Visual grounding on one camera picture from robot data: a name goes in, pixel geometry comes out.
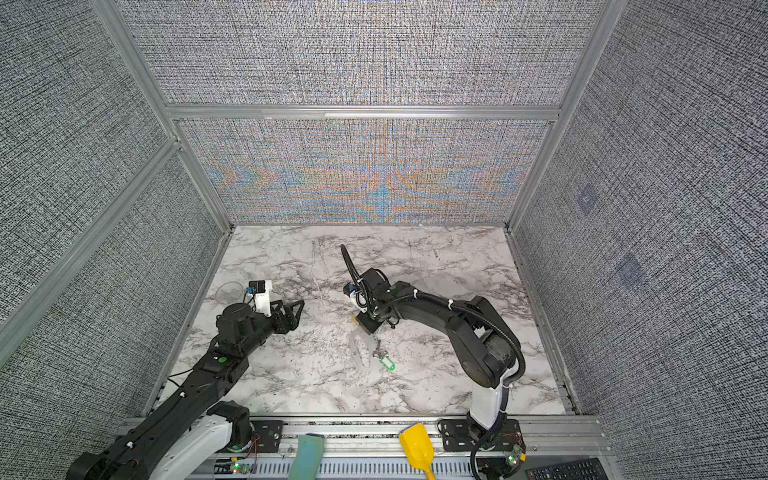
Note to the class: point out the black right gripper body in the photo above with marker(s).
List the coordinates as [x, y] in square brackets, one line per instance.
[371, 309]

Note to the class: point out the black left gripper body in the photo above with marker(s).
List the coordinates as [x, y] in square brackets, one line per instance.
[278, 324]

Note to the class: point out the green key tag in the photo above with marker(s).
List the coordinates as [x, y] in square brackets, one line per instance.
[387, 363]

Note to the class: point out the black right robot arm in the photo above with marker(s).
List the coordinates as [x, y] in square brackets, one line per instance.
[489, 353]

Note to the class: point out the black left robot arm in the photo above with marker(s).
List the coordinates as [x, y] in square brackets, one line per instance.
[139, 453]

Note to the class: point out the clear plastic cup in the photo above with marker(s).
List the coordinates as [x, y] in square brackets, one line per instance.
[230, 296]

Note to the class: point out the yellow plastic scoop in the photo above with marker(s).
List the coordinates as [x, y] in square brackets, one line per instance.
[418, 449]

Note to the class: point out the teal green sponge block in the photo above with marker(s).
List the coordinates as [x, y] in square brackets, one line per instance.
[311, 448]

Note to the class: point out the black remote keyboard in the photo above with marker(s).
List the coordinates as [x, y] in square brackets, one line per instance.
[582, 469]

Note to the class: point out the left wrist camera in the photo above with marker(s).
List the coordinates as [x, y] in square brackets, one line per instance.
[258, 294]

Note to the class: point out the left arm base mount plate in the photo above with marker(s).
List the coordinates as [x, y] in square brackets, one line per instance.
[262, 435]

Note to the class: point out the aluminium front rail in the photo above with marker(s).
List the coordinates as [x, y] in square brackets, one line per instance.
[360, 446]

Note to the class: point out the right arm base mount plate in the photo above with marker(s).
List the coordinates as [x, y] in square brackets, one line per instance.
[461, 435]

